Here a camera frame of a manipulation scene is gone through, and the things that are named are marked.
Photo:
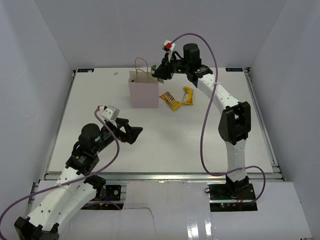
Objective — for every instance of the blue label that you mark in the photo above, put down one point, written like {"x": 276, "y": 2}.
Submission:
{"x": 85, "y": 70}
{"x": 234, "y": 69}

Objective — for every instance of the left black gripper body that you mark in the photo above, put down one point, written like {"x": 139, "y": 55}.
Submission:
{"x": 107, "y": 138}

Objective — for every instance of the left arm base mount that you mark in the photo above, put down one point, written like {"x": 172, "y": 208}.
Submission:
{"x": 106, "y": 195}

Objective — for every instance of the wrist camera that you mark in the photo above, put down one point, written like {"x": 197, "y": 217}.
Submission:
{"x": 169, "y": 47}
{"x": 108, "y": 113}

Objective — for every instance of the blue label left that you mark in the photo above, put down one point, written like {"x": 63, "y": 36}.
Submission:
{"x": 85, "y": 70}

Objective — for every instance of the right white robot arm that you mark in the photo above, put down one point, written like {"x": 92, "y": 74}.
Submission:
{"x": 235, "y": 116}

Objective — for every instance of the pink paper bag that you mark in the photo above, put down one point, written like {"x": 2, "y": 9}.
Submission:
{"x": 143, "y": 87}

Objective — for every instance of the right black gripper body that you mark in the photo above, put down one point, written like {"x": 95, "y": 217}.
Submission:
{"x": 180, "y": 66}

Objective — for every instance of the green snack packet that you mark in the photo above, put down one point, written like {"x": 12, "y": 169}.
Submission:
{"x": 152, "y": 71}

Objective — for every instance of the blue label right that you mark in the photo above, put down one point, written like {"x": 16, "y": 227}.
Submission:
{"x": 234, "y": 69}

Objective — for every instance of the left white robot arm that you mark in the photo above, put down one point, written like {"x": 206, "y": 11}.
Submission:
{"x": 76, "y": 185}

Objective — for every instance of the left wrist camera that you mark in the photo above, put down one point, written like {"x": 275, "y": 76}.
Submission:
{"x": 108, "y": 113}

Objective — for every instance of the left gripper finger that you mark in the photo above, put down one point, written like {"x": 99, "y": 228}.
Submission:
{"x": 122, "y": 123}
{"x": 132, "y": 133}

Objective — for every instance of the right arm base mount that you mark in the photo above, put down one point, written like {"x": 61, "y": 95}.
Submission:
{"x": 222, "y": 200}

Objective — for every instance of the yellow M&M packet centre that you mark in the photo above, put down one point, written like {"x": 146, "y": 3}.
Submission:
{"x": 170, "y": 100}

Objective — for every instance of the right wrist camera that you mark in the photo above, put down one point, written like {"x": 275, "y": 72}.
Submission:
{"x": 169, "y": 47}

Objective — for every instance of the yellow snack bar wrapper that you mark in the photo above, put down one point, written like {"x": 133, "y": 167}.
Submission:
{"x": 188, "y": 96}

